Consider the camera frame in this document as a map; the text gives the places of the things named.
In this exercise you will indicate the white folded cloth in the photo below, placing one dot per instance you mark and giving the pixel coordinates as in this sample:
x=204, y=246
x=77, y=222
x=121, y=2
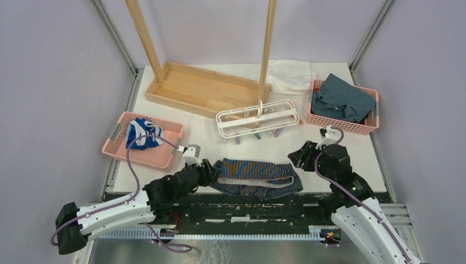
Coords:
x=290, y=77

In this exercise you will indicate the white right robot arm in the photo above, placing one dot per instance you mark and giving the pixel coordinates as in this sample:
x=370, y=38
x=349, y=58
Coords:
x=352, y=205

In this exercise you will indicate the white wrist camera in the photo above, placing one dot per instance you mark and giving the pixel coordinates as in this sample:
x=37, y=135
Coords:
x=330, y=135
x=190, y=154

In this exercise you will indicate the pink basket right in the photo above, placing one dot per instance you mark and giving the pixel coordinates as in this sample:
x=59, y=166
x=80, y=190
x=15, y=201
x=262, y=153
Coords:
x=368, y=125

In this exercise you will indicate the white plastic clip hanger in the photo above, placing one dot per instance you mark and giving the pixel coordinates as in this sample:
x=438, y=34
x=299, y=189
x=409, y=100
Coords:
x=272, y=117

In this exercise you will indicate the navy striped boxer underwear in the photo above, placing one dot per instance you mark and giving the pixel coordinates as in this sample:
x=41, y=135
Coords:
x=263, y=180

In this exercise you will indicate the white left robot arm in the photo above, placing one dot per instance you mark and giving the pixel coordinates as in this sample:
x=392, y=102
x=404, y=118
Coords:
x=76, y=226

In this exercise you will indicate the pink basket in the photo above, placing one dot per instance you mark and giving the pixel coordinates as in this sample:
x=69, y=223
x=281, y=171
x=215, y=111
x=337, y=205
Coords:
x=160, y=158
x=368, y=125

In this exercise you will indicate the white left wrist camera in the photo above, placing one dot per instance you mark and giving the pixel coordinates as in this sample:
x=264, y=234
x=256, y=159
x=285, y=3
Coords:
x=190, y=154

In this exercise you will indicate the teal grey underwear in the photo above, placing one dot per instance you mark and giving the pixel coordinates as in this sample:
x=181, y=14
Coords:
x=338, y=99

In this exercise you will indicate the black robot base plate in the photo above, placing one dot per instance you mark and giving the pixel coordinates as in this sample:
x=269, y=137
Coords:
x=219, y=214

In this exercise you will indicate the pink basket left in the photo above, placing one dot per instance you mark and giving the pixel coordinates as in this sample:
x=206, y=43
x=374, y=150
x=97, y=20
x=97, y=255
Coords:
x=160, y=158

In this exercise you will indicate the wooden hanger rack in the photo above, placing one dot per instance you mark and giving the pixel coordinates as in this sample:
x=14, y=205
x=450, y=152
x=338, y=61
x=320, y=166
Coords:
x=197, y=90

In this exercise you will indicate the white slotted cable duct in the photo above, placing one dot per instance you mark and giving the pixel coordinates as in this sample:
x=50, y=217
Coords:
x=146, y=233

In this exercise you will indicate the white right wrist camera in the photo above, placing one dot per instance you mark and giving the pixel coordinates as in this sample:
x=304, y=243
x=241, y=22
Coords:
x=330, y=135

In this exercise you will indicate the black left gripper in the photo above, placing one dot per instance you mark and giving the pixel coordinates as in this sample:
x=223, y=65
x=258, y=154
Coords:
x=209, y=174

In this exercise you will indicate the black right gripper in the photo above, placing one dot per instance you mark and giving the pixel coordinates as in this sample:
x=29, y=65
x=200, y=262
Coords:
x=303, y=154

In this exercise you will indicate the blue white underwear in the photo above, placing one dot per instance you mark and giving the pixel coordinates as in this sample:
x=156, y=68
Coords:
x=142, y=134

